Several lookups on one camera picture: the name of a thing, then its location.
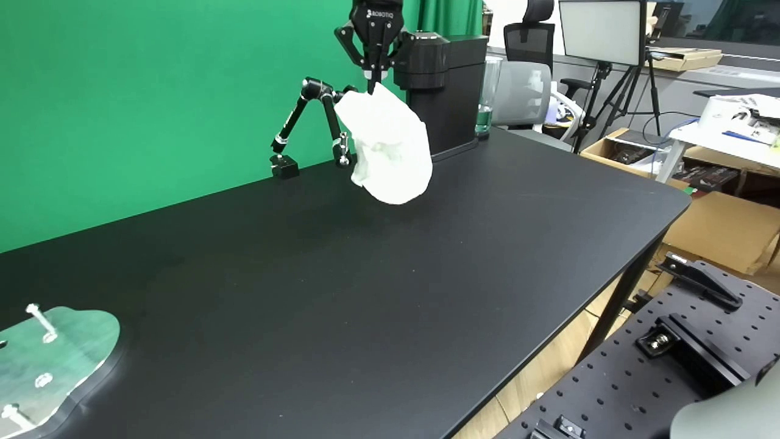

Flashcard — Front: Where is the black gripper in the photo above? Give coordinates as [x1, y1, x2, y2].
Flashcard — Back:
[330, 0, 412, 91]

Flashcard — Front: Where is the white cloth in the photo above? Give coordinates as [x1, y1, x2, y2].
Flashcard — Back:
[330, 84, 435, 207]

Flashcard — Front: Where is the black articulated stand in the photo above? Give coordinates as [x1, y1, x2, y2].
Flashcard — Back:
[268, 74, 360, 181]

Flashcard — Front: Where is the green curtain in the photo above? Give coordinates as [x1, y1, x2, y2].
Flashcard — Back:
[399, 0, 486, 41]

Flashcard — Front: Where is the clear plastic cup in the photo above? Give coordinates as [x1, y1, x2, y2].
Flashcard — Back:
[472, 51, 500, 141]

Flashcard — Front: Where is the gray office chair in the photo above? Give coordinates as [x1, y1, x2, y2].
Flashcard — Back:
[484, 58, 556, 134]

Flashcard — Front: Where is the black office chair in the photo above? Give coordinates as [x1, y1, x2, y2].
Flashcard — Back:
[501, 0, 559, 68]

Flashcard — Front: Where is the white board on tripod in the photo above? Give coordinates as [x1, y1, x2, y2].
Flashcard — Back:
[556, 0, 653, 68]

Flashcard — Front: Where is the black tripod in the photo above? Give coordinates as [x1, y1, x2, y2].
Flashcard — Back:
[570, 58, 666, 157]

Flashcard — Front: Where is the open cardboard tray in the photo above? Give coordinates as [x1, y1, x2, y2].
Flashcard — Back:
[578, 125, 678, 185]

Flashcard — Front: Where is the white desk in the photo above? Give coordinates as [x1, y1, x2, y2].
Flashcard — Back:
[666, 91, 780, 179]

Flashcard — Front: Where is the stack of white papers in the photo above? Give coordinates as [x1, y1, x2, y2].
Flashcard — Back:
[696, 91, 780, 152]

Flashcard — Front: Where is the large cardboard box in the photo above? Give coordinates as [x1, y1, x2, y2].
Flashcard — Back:
[658, 187, 780, 280]

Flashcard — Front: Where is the black perforated breadboard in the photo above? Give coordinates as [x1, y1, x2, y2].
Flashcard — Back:
[495, 259, 780, 439]

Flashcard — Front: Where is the clear acrylic plate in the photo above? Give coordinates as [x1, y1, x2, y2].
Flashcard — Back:
[0, 305, 124, 439]

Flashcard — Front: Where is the gray rounded plastic object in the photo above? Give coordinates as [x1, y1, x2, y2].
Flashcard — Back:
[668, 375, 780, 439]

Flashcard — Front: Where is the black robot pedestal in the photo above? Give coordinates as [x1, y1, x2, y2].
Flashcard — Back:
[395, 30, 491, 157]

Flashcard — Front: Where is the black angled bracket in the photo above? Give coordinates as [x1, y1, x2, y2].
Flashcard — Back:
[658, 252, 745, 313]

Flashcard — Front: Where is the black bracket with silver screw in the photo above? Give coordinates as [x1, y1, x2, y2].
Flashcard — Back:
[634, 315, 750, 396]

